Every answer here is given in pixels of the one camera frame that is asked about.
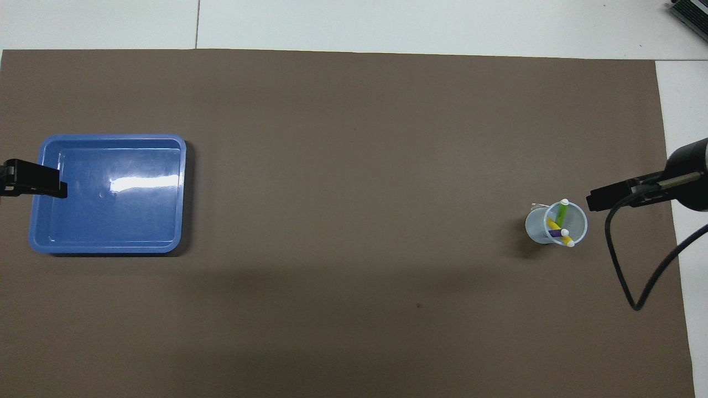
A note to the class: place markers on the grey ribbed metal object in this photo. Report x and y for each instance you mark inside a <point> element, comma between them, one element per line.
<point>691,14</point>

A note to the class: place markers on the purple marker pen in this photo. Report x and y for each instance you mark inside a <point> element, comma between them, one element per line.
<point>555,234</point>

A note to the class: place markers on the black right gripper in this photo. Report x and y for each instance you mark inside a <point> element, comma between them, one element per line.
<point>691,163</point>

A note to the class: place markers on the brown table mat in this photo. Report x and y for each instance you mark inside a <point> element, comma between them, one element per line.
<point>354,166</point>

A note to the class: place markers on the green marker pen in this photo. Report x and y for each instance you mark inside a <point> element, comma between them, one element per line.
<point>561,213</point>

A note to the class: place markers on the yellow marker pen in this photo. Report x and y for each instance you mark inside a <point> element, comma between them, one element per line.
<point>553,225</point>

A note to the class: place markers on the translucent plastic pen cup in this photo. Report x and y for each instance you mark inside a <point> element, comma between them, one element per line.
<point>536,226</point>

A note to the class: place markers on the blue plastic tray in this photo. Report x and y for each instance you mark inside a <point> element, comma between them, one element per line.
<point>110,221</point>

